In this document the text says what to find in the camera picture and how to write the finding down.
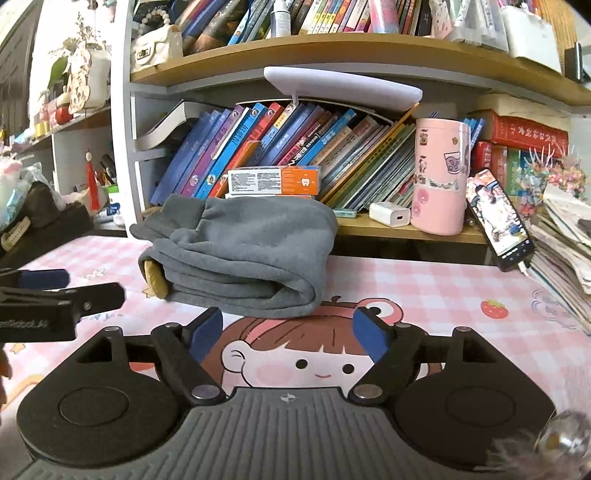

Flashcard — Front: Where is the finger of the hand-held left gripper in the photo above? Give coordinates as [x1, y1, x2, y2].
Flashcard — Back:
[0, 269, 70, 292]
[0, 282, 126, 320]

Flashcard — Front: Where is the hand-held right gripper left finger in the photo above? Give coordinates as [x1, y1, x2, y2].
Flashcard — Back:
[74, 308, 227, 407]

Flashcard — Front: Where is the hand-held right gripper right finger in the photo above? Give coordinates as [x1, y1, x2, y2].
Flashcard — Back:
[347, 307, 497, 407]

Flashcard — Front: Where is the grey sweatshirt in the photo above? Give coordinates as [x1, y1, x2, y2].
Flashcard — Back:
[130, 194, 339, 320]

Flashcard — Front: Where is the person's left hand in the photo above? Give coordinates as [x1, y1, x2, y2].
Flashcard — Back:
[0, 351, 12, 407]

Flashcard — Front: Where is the black box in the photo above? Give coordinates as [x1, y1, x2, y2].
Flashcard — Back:
[0, 202, 96, 265]

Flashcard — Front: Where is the white jar with green lid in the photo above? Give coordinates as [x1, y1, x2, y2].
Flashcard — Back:
[106, 185, 126, 227]

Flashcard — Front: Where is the red tassel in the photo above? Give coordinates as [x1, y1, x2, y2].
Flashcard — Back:
[85, 149, 101, 213]

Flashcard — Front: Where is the white charger plug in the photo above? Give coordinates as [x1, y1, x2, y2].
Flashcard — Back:
[369, 201, 412, 230]

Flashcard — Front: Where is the bunch of pens and pencils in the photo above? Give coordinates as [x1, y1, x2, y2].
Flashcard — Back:
[94, 152, 119, 188]

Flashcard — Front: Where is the white wooden bookshelf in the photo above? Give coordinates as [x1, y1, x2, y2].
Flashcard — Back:
[18, 0, 591, 267]

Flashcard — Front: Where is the red round pot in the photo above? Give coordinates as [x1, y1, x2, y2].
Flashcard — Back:
[48, 92, 73, 128]

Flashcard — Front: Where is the pink sticker tumbler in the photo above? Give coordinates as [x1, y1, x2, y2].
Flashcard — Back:
[410, 117, 471, 236]

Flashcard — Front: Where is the orange and white carton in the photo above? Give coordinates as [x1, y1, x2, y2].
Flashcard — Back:
[227, 165, 322, 199]

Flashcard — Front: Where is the black smartphone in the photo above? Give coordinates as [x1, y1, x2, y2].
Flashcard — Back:
[465, 168, 537, 272]

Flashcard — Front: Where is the long row of leaning books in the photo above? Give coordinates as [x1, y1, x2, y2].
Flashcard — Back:
[134, 102, 445, 214]

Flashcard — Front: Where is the stack of papers and booklets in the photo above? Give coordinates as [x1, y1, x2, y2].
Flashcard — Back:
[526, 184, 591, 334]

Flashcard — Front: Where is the white vase with dried flowers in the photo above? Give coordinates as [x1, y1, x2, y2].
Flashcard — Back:
[48, 14, 113, 112]

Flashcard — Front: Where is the short row of colourful books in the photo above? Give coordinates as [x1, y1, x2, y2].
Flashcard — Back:
[471, 138, 550, 204]

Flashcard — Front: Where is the fluffy pompom charm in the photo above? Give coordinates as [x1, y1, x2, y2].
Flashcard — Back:
[488, 410, 591, 470]

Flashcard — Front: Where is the white flat case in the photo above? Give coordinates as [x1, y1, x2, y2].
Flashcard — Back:
[263, 65, 424, 112]

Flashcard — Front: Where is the white quilted handbag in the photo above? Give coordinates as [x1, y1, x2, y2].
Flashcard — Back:
[131, 25, 184, 73]

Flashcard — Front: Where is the thick red book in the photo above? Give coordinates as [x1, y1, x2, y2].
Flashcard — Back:
[488, 110, 570, 147]

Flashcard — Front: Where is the pink gradient tube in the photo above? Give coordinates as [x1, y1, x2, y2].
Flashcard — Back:
[366, 0, 399, 34]

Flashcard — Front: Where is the row of upright paperback books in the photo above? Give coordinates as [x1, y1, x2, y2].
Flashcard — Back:
[178, 0, 435, 54]

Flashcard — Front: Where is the white spray bottle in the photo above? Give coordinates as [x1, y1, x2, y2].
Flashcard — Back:
[271, 0, 292, 38]

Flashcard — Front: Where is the white pen holder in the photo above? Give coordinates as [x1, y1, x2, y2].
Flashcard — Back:
[501, 4, 563, 73]

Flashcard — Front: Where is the black clip device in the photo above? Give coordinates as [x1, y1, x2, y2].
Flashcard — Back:
[564, 41, 587, 84]

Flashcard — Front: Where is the pearl bead bracelet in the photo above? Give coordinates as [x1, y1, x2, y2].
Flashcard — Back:
[133, 8, 175, 34]

